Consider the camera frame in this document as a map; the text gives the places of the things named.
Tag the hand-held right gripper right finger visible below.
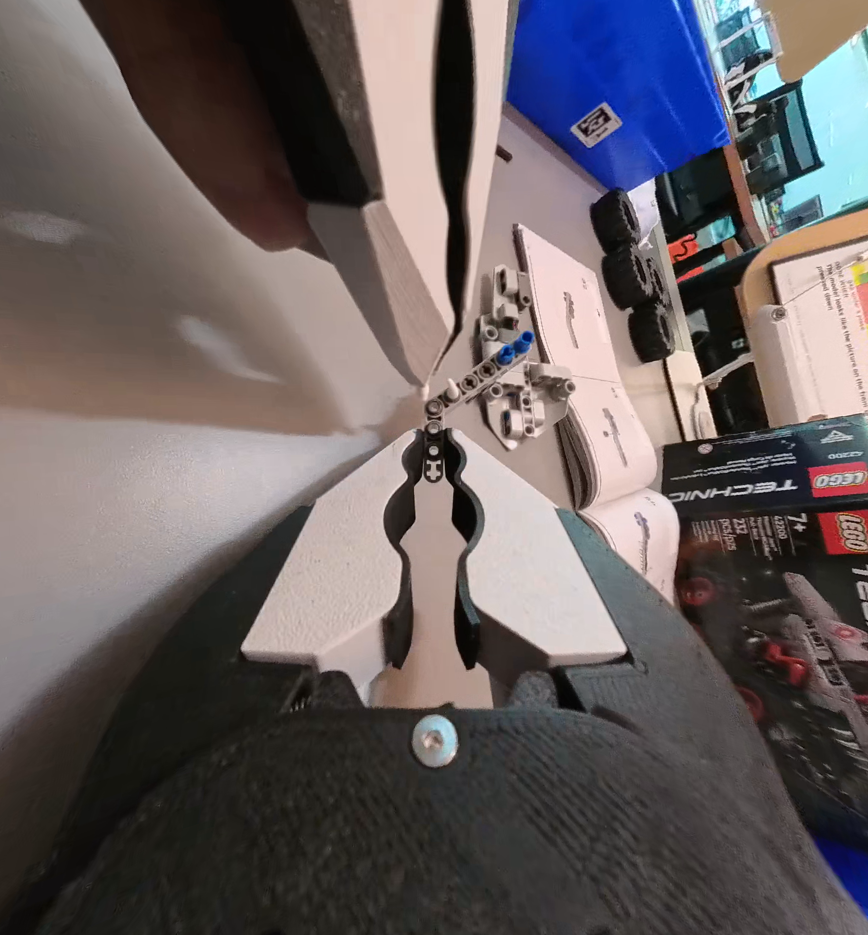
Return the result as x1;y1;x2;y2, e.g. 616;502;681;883
449;427;630;695

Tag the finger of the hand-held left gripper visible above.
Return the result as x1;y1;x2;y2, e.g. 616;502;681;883
308;0;455;388
437;0;520;377

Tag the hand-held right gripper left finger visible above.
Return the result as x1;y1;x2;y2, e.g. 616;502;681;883
239;428;426;704

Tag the blue plastic bin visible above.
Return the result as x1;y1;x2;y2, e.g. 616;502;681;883
506;0;733;194
810;833;868;935

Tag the grey angled beam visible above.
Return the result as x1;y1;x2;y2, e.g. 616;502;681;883
419;330;536;485

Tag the grey desk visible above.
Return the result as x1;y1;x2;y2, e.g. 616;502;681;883
0;0;679;935

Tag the person's left hand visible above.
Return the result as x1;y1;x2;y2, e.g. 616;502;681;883
79;0;329;258

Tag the white instruction manual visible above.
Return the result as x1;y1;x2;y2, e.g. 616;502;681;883
513;223;679;600

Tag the black rubber tyre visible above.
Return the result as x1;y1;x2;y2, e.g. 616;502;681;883
627;303;679;364
589;188;643;253
601;244;672;311

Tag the grey brick assembly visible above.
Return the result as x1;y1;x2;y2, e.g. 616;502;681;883
475;264;578;450

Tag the black toy set box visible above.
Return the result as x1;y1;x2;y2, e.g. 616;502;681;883
660;412;868;859

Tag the white poster with brick figures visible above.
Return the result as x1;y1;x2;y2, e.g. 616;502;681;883
769;226;868;468

